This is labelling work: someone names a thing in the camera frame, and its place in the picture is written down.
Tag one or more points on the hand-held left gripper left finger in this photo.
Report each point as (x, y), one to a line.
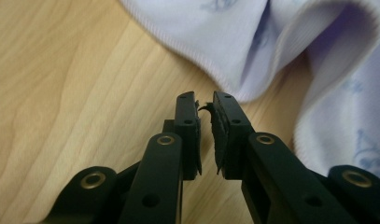
(189, 137)

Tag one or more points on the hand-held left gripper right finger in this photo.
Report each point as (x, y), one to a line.
(229, 140)

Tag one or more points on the white towel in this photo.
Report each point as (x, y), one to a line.
(228, 40)

